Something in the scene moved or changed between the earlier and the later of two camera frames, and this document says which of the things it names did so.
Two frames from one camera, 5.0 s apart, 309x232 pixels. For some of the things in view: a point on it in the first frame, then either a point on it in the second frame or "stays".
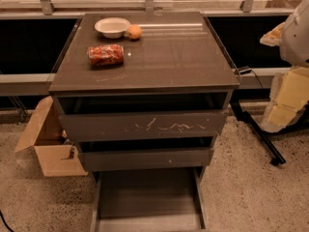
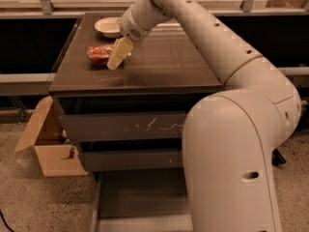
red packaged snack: x=105 y=55 stays
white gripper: x=295 y=41 → x=132 y=25
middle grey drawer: x=144 y=151 stays
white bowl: x=112 y=27 stays
